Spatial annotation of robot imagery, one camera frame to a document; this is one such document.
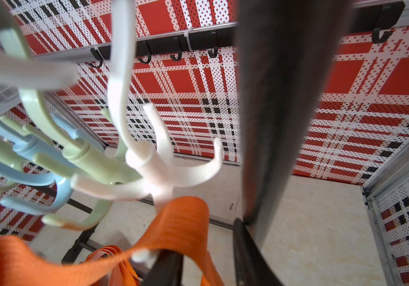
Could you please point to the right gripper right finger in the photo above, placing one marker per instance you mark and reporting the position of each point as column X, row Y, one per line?
column 251, row 268

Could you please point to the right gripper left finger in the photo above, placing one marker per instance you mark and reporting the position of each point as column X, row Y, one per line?
column 167, row 270

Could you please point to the white hook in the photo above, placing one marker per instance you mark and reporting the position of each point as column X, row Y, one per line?
column 36, row 74
column 154, row 162

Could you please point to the black garment rack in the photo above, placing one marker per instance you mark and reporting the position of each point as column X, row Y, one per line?
column 277, row 100

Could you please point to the white wire mesh basket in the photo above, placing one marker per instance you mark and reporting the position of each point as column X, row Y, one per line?
column 9, row 98

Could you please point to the black wall hook strip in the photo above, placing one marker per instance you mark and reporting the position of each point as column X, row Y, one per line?
column 269, row 28

